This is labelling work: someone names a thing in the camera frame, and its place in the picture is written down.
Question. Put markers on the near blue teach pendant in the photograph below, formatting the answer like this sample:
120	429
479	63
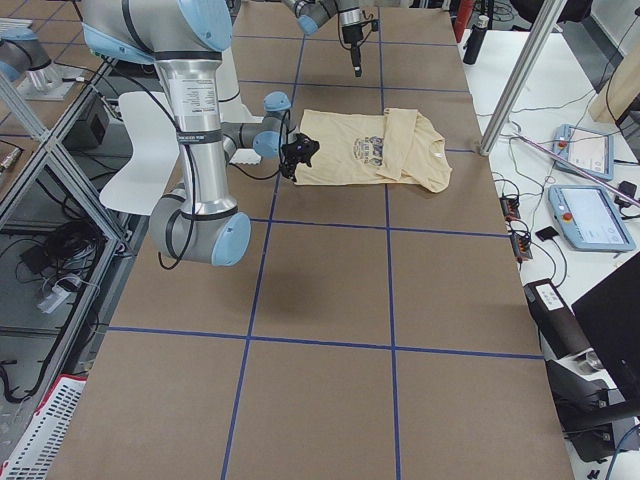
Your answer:
588	219

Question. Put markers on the red cylinder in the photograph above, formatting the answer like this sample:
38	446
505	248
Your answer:
464	12

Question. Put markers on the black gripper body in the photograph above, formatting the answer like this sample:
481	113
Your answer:
290	159
351	36

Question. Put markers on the black water bottle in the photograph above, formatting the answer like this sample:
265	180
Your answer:
475	40

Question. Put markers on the aluminium frame post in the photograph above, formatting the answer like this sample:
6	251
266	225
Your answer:
536	40

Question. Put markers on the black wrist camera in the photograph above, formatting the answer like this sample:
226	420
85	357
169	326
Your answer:
306	147

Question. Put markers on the black monitor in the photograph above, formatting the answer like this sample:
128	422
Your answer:
608	315

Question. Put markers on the yellow long-sleeve shirt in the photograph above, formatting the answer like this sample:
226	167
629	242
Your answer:
401	146

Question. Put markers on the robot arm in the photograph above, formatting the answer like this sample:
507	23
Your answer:
312	15
184	40

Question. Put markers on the white perforated basket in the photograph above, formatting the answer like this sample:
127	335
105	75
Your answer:
35	452

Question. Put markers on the far blue teach pendant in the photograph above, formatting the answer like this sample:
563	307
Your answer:
591	150

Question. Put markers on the blue teach pendant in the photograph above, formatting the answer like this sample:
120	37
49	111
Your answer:
588	219
591	150

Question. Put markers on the white chair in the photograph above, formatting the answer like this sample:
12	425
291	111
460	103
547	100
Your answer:
139	185

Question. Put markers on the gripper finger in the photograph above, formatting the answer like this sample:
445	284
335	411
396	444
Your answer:
359	63
354	58

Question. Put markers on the white reacher grabber stick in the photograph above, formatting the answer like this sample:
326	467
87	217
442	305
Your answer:
578	170

